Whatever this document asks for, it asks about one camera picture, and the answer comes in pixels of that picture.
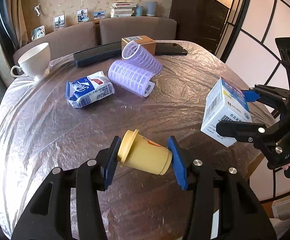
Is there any portrait photo print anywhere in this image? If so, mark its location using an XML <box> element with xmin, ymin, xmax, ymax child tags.
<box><xmin>77</xmin><ymin>9</ymin><xmax>88</xmax><ymax>23</ymax></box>

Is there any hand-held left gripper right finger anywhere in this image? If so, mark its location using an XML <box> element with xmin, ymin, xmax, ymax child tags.
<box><xmin>167</xmin><ymin>136</ymin><xmax>277</xmax><ymax>240</ymax></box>

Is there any stack of books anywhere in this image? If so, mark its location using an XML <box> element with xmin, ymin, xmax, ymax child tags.
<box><xmin>110</xmin><ymin>2</ymin><xmax>138</xmax><ymax>18</ymax></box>

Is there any large black smartphone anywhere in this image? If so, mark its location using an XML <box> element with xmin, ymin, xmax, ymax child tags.
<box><xmin>155</xmin><ymin>42</ymin><xmax>188</xmax><ymax>56</ymax></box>

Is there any blue and white tissue packet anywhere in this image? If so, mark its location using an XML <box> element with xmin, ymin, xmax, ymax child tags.
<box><xmin>65</xmin><ymin>71</ymin><xmax>115</xmax><ymax>109</ymax></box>

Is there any white teacup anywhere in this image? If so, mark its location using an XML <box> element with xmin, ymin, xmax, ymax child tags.
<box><xmin>10</xmin><ymin>42</ymin><xmax>51</xmax><ymax>82</ymax></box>

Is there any dark wooden cabinet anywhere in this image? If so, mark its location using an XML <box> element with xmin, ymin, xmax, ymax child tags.
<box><xmin>170</xmin><ymin>0</ymin><xmax>229</xmax><ymax>54</ymax></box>

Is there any rounded photo frame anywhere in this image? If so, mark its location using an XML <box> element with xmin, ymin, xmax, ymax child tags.
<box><xmin>31</xmin><ymin>25</ymin><xmax>46</xmax><ymax>41</ymax></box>

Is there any yellow lidded cup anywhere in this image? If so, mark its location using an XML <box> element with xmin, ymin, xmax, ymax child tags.
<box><xmin>117</xmin><ymin>129</ymin><xmax>173</xmax><ymax>175</ymax></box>

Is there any blue and white medicine box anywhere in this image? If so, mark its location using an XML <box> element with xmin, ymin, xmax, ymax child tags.
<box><xmin>200</xmin><ymin>77</ymin><xmax>252</xmax><ymax>147</ymax></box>

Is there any tall photo card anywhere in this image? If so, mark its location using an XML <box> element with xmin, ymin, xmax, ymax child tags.
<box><xmin>54</xmin><ymin>15</ymin><xmax>67</xmax><ymax>31</ymax></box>

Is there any grey-brown sofa cushion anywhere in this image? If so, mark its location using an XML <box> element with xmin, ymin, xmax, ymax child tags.
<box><xmin>99</xmin><ymin>16</ymin><xmax>177</xmax><ymax>46</ymax></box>
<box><xmin>13</xmin><ymin>21</ymin><xmax>98</xmax><ymax>65</ymax></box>

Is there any gold cardboard box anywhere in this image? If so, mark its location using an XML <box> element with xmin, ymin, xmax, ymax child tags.
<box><xmin>121</xmin><ymin>35</ymin><xmax>157</xmax><ymax>55</ymax></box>

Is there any long black tray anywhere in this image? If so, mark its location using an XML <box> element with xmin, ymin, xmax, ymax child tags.
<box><xmin>73</xmin><ymin>42</ymin><xmax>123</xmax><ymax>68</ymax></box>

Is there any white black-framed screen door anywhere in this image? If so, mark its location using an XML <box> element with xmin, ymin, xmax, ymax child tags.
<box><xmin>221</xmin><ymin>0</ymin><xmax>290</xmax><ymax>203</ymax></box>

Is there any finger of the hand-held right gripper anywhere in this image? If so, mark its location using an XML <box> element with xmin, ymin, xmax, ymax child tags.
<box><xmin>216</xmin><ymin>120</ymin><xmax>277</xmax><ymax>144</ymax></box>
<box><xmin>242</xmin><ymin>85</ymin><xmax>289</xmax><ymax>110</ymax></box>

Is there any purple hair roller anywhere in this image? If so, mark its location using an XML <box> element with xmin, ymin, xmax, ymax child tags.
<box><xmin>107</xmin><ymin>59</ymin><xmax>155</xmax><ymax>98</ymax></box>
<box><xmin>121</xmin><ymin>41</ymin><xmax>163</xmax><ymax>75</ymax></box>

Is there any beige curtain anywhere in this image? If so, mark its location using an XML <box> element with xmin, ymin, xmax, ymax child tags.
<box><xmin>0</xmin><ymin>0</ymin><xmax>27</xmax><ymax>53</ymax></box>

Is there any grey cylinder speaker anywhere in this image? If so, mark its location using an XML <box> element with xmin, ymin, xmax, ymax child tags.
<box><xmin>145</xmin><ymin>1</ymin><xmax>158</xmax><ymax>17</ymax></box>

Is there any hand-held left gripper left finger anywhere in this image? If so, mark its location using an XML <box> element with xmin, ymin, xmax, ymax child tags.
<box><xmin>11</xmin><ymin>136</ymin><xmax>122</xmax><ymax>240</ymax></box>

